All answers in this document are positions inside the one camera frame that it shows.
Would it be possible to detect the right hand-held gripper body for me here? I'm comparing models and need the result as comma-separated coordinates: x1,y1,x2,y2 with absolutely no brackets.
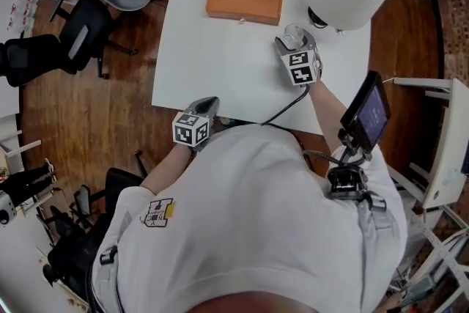
278,45,326,88

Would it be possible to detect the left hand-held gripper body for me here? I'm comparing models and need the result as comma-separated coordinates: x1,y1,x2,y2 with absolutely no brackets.
171,104,213,153

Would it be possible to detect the clear plastic cup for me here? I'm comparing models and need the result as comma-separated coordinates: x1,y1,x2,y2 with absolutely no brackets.
284,23,307,51

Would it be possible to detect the person's right forearm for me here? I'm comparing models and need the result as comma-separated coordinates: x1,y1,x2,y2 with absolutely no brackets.
307,78,349,155

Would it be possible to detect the person's left forearm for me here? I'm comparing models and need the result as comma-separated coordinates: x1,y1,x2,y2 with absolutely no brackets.
141,144,195,195

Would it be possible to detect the orange flat box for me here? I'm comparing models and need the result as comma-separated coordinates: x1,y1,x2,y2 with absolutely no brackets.
204,0,286,26

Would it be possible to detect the black mounted phone screen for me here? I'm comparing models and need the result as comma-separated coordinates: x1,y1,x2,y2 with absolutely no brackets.
339,70,392,153

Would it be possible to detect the black office chair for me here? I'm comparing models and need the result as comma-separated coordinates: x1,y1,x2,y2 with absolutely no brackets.
47,208,111,290
0,0,139,87
73,167,144,217

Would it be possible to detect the person's white shirt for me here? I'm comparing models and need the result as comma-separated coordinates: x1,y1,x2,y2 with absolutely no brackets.
91,124,407,313

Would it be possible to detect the white table with legs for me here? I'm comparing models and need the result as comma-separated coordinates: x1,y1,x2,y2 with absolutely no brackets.
388,76,469,212

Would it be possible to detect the white metal rack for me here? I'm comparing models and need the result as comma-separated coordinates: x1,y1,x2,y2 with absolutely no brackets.
388,208,469,313

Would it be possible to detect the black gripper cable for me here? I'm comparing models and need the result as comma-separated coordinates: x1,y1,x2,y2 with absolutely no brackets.
260,86,311,128

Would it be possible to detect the black chest mount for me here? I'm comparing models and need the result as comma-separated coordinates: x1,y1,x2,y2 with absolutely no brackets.
328,152,369,201

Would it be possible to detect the grey shoulder strap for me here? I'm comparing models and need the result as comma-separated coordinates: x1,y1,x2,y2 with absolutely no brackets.
97,245,120,283
357,194,388,313

